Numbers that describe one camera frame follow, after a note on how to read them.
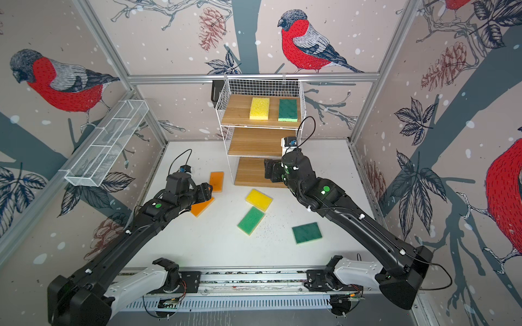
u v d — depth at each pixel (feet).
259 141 2.98
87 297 1.22
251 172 3.50
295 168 1.54
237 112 2.44
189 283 2.41
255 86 2.61
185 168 2.30
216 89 3.03
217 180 3.38
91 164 2.34
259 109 2.38
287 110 2.38
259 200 3.12
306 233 2.76
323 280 2.38
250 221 2.87
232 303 2.29
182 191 2.03
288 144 1.88
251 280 2.46
